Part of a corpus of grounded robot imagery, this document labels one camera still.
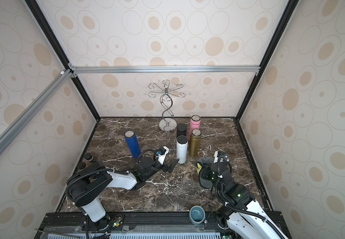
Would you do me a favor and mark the grey yellow cleaning cloth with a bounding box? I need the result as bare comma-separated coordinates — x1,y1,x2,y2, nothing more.
196,157,214,189

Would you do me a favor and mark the white thermos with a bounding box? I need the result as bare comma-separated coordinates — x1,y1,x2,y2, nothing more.
176,135,188,164

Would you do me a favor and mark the blue thermos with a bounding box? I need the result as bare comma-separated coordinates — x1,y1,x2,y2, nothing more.
124,130,142,159

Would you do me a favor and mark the black thermos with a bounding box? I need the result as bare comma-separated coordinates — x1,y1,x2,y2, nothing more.
176,123,187,137

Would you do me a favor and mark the gold thermos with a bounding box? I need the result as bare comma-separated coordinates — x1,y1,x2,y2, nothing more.
189,128,202,157

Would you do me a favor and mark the pink thermos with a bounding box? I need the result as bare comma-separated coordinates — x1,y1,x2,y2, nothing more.
187,115,201,139

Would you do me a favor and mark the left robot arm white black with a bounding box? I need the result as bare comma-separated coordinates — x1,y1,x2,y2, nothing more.
65,157,178,223

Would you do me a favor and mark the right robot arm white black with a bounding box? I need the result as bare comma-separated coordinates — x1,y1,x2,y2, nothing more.
197,163,288,239

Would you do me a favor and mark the silver metal cup stand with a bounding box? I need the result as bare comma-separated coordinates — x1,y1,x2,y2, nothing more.
148,79,185,132

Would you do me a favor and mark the teal ceramic mug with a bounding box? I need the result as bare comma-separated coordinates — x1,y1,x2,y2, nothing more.
189,206,206,225

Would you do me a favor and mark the dark lid spice jar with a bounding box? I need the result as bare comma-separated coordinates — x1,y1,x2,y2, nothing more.
83,153,96,163

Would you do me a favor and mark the orange spice jar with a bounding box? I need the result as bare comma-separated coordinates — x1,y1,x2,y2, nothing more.
77,162,87,171

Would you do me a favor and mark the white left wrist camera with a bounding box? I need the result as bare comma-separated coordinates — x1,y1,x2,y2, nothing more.
156,146,170,165

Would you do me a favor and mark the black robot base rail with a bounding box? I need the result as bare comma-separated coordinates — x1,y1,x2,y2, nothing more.
35,212,241,239

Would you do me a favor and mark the horizontal aluminium frame bar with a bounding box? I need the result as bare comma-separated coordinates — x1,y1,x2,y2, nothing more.
71,65,260,74

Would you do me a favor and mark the left aluminium frame bar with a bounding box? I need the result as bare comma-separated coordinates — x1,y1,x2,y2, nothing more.
0,69,72,155

